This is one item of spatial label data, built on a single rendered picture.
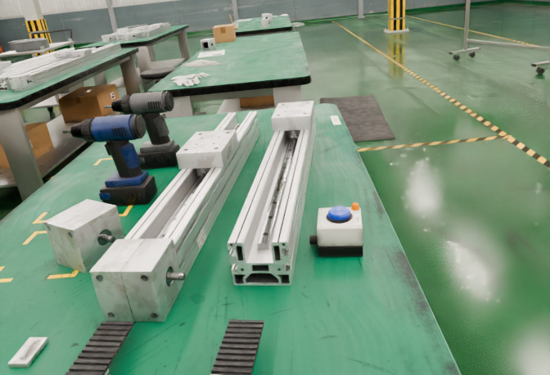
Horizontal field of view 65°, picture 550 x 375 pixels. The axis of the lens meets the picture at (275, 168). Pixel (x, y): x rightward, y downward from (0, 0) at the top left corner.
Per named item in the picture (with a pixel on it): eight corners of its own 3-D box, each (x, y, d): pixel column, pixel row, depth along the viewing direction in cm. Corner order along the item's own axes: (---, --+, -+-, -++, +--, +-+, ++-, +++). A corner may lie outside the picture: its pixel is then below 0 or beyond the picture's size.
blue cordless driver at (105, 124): (152, 205, 106) (132, 119, 97) (76, 209, 108) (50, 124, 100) (163, 192, 113) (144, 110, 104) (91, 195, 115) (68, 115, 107)
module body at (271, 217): (292, 285, 72) (287, 241, 69) (233, 285, 74) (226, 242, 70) (315, 132, 145) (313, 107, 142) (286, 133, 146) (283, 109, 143)
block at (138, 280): (178, 322, 67) (167, 271, 63) (104, 321, 69) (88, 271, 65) (196, 285, 75) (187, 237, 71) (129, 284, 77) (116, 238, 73)
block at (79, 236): (95, 277, 80) (81, 232, 76) (57, 264, 86) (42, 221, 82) (136, 249, 88) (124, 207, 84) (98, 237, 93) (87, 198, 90)
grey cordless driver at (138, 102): (180, 167, 128) (165, 93, 119) (114, 172, 129) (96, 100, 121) (186, 157, 135) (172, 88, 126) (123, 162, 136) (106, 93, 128)
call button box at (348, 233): (363, 257, 77) (362, 226, 75) (308, 257, 79) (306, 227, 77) (361, 233, 85) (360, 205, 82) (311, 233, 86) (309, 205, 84)
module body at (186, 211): (183, 285, 75) (173, 243, 72) (129, 284, 77) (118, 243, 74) (259, 135, 148) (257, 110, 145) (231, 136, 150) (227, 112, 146)
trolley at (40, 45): (65, 126, 504) (38, 36, 466) (18, 131, 503) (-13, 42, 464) (93, 104, 600) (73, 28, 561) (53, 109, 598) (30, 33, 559)
